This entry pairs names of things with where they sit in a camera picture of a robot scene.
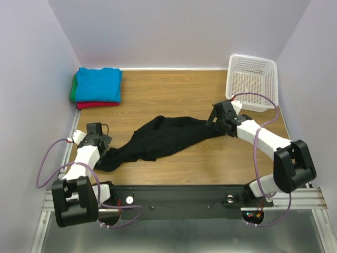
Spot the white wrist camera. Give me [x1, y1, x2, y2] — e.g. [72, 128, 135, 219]
[230, 97, 243, 115]
[66, 130, 86, 145]

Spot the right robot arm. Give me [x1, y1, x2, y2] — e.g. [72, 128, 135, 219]
[206, 100, 316, 206]

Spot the red folded t shirt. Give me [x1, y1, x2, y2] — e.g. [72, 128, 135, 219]
[76, 102, 119, 110]

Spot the aluminium frame rail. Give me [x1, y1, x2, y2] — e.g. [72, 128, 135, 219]
[42, 188, 328, 211]

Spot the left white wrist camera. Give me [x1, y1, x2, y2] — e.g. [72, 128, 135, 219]
[66, 130, 86, 145]

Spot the white plastic basket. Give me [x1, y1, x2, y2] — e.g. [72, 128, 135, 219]
[225, 54, 279, 112]

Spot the green folded t shirt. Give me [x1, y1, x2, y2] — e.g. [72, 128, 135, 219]
[70, 75, 77, 103]

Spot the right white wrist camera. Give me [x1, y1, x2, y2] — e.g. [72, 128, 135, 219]
[230, 97, 243, 115]

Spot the blue folded t shirt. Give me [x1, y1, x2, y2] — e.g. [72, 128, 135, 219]
[75, 67, 123, 103]

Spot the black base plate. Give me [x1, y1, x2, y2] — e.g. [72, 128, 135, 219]
[104, 184, 273, 220]

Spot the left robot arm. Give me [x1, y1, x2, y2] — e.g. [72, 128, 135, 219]
[51, 123, 118, 228]

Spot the black t shirt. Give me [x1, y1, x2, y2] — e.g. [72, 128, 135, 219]
[95, 115, 223, 172]

